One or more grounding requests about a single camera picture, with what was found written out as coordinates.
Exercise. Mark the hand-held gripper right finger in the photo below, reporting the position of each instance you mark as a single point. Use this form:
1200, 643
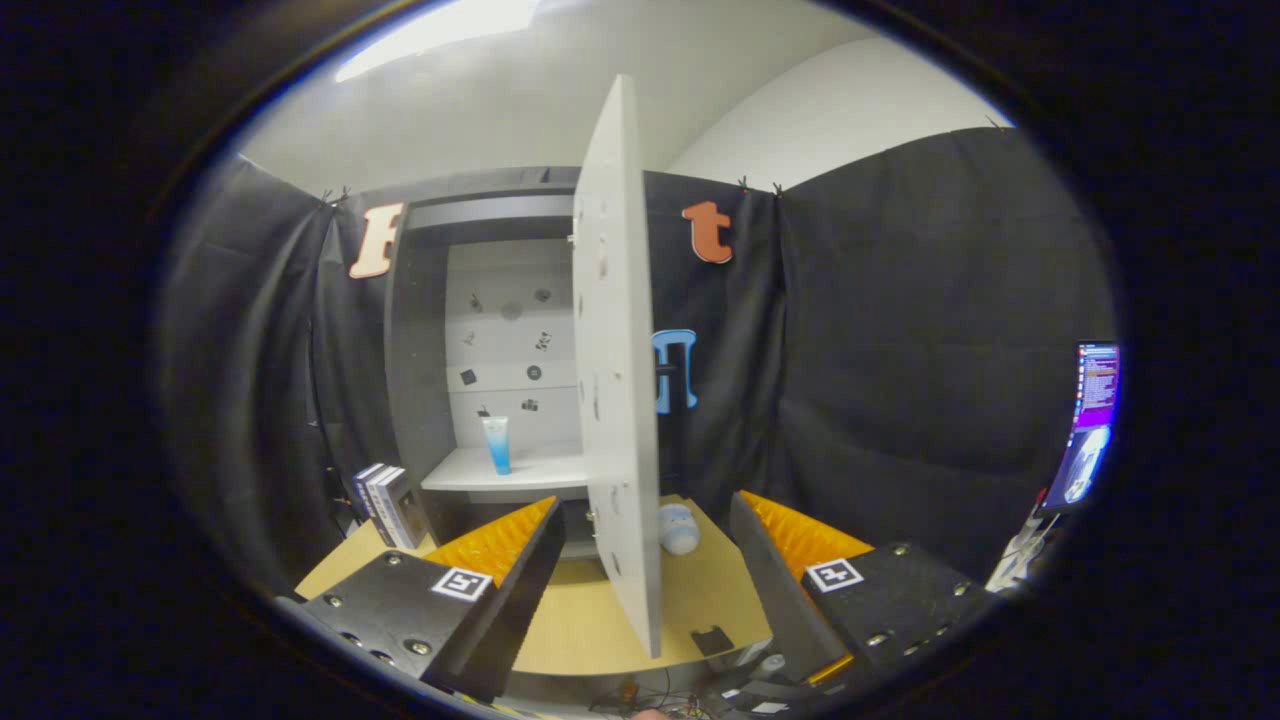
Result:
780, 600

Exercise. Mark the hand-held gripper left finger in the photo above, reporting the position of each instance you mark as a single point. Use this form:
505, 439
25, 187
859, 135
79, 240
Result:
500, 620

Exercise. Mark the blue squeeze tube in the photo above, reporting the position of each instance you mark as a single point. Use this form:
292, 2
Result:
497, 450

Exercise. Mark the flat black card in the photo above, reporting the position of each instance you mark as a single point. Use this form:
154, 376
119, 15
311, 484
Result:
712, 640

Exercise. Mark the pale blue plush toy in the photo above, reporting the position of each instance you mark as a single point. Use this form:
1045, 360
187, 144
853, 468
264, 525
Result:
678, 530

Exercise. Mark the white cabinet shelf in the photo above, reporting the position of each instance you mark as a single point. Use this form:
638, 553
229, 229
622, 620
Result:
540, 468

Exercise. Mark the grey cabinet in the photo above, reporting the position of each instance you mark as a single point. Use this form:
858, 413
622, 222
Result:
415, 380

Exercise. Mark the black backdrop cloth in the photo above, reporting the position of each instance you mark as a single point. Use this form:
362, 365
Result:
900, 350

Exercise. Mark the computer monitor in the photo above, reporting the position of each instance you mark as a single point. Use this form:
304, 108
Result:
1090, 420

